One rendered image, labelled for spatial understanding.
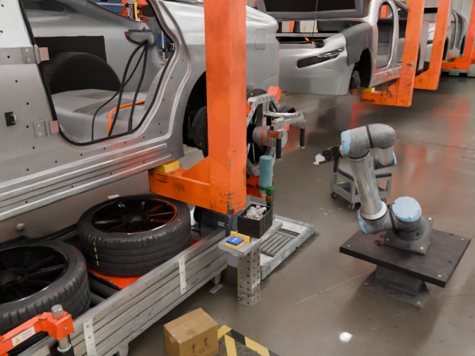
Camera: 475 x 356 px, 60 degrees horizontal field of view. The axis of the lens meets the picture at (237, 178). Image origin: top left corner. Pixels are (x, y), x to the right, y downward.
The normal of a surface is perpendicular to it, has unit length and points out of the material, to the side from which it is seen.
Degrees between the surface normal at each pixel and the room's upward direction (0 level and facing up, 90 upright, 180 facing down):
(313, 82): 106
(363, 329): 0
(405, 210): 40
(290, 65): 87
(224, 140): 90
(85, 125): 81
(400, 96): 90
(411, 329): 0
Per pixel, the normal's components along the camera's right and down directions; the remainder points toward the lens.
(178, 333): 0.00, -0.94
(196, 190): -0.57, 0.29
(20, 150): 0.82, 0.21
